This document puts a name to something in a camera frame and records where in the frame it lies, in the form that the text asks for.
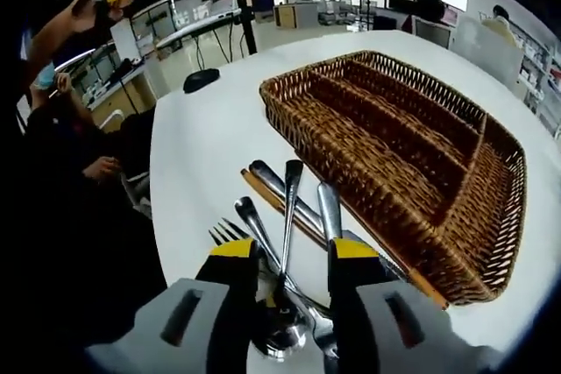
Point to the black monitor stand pole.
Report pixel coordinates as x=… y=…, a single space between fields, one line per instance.
x=245 y=19

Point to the person's black shirt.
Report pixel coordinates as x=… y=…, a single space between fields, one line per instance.
x=66 y=282

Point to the grey chair back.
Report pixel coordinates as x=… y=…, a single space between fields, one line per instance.
x=486 y=54

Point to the black computer mouse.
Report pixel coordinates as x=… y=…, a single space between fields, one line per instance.
x=201 y=80

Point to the wide black display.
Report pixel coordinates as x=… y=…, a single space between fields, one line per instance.
x=401 y=4

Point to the white mesh office chair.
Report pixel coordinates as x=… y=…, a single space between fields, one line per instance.
x=431 y=32

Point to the wooden grey counter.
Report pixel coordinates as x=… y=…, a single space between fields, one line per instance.
x=296 y=15

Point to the silver spoon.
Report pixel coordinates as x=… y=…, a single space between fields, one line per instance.
x=293 y=181

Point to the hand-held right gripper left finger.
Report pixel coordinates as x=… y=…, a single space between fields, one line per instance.
x=228 y=304

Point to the white storage shelf with boxes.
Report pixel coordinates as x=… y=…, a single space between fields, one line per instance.
x=534 y=63

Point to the brown wicker storage tray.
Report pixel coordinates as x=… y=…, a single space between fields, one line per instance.
x=394 y=150

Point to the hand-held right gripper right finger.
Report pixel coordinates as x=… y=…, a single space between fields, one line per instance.
x=355 y=304

